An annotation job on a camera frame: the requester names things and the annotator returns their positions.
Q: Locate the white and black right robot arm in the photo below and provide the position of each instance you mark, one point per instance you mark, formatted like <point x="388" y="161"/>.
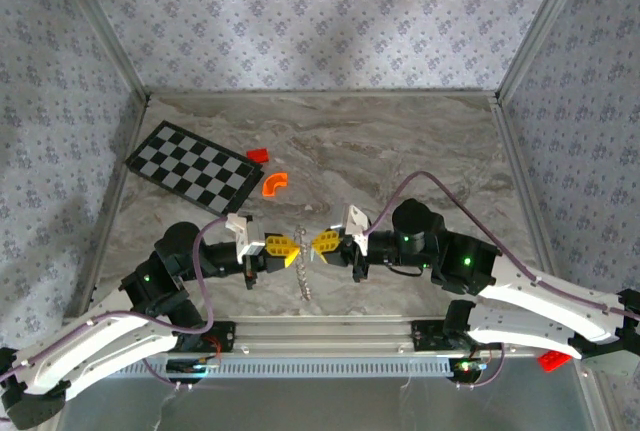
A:
<point x="540" y="301"/>

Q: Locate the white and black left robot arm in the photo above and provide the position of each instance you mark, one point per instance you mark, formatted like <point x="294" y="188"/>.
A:
<point x="100" y="351"/>

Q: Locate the orange curved plastic piece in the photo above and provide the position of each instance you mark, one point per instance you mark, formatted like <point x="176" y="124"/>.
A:
<point x="271" y="186"/>

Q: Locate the small red toy brick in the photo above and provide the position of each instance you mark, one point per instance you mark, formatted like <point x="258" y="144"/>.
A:
<point x="258" y="155"/>

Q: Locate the black grey checkerboard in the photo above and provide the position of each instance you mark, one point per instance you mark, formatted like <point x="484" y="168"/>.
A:
<point x="200" y="161"/>

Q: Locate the circuit board with lights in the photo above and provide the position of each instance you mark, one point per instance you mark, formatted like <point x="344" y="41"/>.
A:
<point x="467" y="366"/>
<point x="192" y="367"/>

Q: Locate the grey metal panel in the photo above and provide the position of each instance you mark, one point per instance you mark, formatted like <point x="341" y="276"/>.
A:
<point x="320" y="403"/>

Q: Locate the large red toy brick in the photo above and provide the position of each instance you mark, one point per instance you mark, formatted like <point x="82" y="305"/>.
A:
<point x="552" y="362"/>

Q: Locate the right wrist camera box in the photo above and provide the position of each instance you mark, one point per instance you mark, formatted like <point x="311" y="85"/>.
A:
<point x="355" y="223"/>

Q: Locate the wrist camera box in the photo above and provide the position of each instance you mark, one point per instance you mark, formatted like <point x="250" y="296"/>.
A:
<point x="355" y="223"/>
<point x="245" y="236"/>

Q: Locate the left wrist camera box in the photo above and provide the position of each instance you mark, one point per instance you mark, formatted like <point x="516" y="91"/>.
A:
<point x="245" y="236"/>

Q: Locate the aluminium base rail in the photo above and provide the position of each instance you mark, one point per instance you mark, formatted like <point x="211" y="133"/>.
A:
<point x="320" y="336"/>

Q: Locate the aluminium side rail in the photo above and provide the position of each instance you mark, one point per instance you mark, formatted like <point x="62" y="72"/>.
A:
<point x="112" y="201"/>
<point x="515" y="161"/>

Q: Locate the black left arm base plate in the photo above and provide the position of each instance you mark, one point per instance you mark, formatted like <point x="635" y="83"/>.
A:
<point x="222" y="336"/>

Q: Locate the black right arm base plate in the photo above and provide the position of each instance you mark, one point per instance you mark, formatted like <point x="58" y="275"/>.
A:
<point x="425" y="338"/>

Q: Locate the aluminium back rail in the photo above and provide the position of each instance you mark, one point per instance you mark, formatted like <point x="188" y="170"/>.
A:
<point x="320" y="92"/>

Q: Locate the aluminium corner post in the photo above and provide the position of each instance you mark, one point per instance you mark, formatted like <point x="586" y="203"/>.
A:
<point x="107" y="36"/>
<point x="542" y="31"/>

